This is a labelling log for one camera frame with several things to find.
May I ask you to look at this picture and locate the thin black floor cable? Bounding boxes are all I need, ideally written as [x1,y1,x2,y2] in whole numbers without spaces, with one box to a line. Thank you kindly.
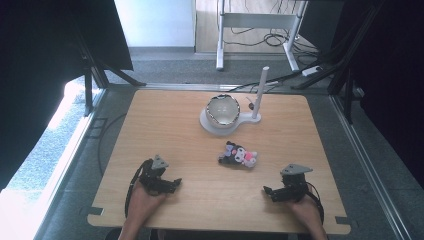
[97,112,128,178]

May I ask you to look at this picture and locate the black floor cables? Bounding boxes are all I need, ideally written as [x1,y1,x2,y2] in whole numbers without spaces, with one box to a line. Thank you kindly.
[222,0,321,94]

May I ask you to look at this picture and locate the black metal stand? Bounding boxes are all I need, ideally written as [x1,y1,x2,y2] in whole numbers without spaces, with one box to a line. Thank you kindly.
[290,0,388,126]
[73,29,148,118]

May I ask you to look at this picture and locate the black and pink plush toy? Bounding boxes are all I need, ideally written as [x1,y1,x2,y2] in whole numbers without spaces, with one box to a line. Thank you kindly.
[217,140,259,169]

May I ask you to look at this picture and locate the person's left hand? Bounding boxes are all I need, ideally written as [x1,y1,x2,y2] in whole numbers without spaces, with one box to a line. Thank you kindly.
[127,181,168,230]

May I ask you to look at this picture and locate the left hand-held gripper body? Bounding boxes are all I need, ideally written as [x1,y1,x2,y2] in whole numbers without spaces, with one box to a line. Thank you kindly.
[138,154,174,196]

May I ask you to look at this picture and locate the white metal desk frame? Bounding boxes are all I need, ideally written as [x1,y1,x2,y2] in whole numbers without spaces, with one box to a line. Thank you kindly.
[215,0,308,73]

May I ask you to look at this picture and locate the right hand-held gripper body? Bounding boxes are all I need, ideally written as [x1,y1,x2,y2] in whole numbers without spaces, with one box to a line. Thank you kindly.
[279,163,314,203]

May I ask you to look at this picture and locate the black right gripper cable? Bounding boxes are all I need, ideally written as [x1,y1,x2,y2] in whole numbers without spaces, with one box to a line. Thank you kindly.
[305,181,326,225]

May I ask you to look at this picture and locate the white stand with upright post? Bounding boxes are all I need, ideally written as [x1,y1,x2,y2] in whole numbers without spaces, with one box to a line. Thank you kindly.
[198,65,271,137]

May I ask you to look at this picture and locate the black curtain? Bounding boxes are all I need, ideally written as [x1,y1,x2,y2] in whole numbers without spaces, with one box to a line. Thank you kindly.
[0,0,134,193]
[298,0,424,189]

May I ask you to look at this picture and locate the round glossy bowl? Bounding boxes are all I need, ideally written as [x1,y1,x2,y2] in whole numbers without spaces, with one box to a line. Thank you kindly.
[205,93,242,130]

